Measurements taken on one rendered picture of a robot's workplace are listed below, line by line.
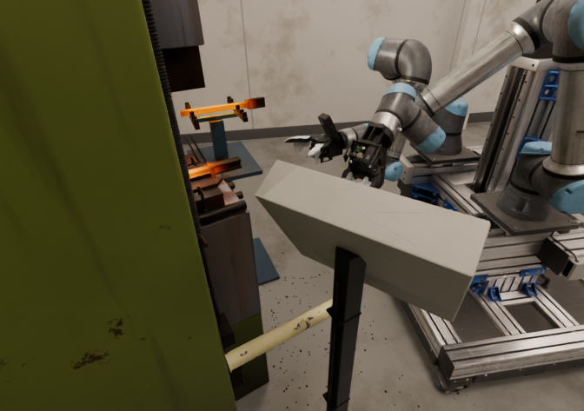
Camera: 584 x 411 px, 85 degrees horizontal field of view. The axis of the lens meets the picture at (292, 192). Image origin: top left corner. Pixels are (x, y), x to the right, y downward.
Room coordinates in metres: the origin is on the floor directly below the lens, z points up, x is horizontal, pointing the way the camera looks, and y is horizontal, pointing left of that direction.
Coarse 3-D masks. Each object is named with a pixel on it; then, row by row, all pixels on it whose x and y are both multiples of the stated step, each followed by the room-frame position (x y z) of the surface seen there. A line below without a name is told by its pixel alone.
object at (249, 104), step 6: (246, 102) 1.53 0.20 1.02; (252, 102) 1.54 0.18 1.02; (258, 102) 1.55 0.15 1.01; (264, 102) 1.56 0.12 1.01; (198, 108) 1.46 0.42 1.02; (204, 108) 1.46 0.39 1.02; (210, 108) 1.46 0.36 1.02; (216, 108) 1.47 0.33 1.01; (222, 108) 1.48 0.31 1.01; (228, 108) 1.49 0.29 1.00; (234, 108) 1.50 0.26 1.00; (240, 108) 1.51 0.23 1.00; (252, 108) 1.53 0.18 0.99; (186, 114) 1.42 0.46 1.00; (198, 114) 1.44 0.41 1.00
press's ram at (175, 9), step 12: (156, 0) 0.69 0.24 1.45; (168, 0) 0.70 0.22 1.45; (180, 0) 0.71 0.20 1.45; (192, 0) 0.72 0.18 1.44; (156, 12) 0.69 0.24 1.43; (168, 12) 0.70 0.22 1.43; (180, 12) 0.71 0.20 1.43; (192, 12) 0.72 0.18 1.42; (156, 24) 0.68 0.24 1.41; (168, 24) 0.69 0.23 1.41; (180, 24) 0.71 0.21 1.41; (192, 24) 0.72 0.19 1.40; (168, 36) 0.69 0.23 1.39; (180, 36) 0.70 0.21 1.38; (192, 36) 0.71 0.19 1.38; (168, 48) 0.69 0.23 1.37
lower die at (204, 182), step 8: (192, 168) 0.91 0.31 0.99; (192, 176) 0.83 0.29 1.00; (200, 176) 0.84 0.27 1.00; (208, 176) 0.85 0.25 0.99; (192, 184) 0.81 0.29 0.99; (200, 184) 0.80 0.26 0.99; (208, 184) 0.80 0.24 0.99; (216, 184) 0.81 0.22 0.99; (208, 192) 0.78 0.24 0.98; (216, 192) 0.77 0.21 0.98; (200, 200) 0.74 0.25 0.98; (208, 200) 0.75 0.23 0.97; (216, 200) 0.76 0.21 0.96; (200, 208) 0.74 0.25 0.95; (208, 208) 0.75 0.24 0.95
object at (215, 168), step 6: (216, 162) 0.90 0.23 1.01; (222, 162) 0.90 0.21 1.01; (228, 162) 0.90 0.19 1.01; (234, 162) 0.91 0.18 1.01; (240, 162) 0.93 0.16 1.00; (198, 168) 0.87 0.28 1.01; (204, 168) 0.87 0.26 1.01; (210, 168) 0.86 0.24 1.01; (216, 168) 0.89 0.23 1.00; (222, 168) 0.90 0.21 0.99; (228, 168) 0.90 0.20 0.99; (234, 168) 0.91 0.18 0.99; (240, 168) 0.91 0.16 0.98; (192, 174) 0.84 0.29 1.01; (198, 174) 0.85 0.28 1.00; (216, 174) 0.88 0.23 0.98
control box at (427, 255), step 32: (256, 192) 0.47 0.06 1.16; (288, 192) 0.45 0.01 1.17; (320, 192) 0.43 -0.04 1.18; (352, 192) 0.41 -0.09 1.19; (384, 192) 0.40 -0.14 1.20; (288, 224) 0.47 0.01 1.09; (320, 224) 0.40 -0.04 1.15; (352, 224) 0.37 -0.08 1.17; (384, 224) 0.35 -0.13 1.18; (416, 224) 0.34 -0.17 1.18; (448, 224) 0.33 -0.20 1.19; (480, 224) 0.32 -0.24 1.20; (320, 256) 0.51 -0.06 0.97; (384, 256) 0.35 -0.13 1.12; (416, 256) 0.30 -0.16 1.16; (448, 256) 0.29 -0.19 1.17; (480, 256) 0.29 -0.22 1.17; (384, 288) 0.44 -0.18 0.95; (416, 288) 0.36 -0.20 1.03; (448, 288) 0.31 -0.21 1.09; (448, 320) 0.38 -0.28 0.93
